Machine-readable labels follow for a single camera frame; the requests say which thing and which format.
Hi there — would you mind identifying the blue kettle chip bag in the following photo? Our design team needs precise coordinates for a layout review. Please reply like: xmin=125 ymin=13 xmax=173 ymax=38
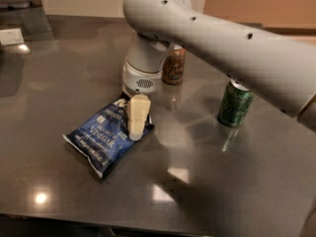
xmin=63 ymin=93 xmax=154 ymax=178

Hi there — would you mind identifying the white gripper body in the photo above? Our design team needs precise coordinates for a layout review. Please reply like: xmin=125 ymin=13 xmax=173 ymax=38
xmin=122 ymin=33 xmax=174 ymax=94

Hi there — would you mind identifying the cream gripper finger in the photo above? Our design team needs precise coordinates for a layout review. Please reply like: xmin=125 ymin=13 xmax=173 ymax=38
xmin=127 ymin=94 xmax=151 ymax=141

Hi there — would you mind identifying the orange soda can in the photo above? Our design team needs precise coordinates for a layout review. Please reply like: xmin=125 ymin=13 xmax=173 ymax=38
xmin=162 ymin=45 xmax=186 ymax=85

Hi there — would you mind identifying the green soda can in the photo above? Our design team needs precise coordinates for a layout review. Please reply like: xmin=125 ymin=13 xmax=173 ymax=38
xmin=217 ymin=79 xmax=254 ymax=127

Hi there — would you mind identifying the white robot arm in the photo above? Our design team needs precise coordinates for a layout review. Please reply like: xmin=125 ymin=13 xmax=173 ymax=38
xmin=123 ymin=0 xmax=316 ymax=130

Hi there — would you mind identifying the white card on counter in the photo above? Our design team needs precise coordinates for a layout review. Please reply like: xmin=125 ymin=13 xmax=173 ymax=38
xmin=0 ymin=28 xmax=24 ymax=46

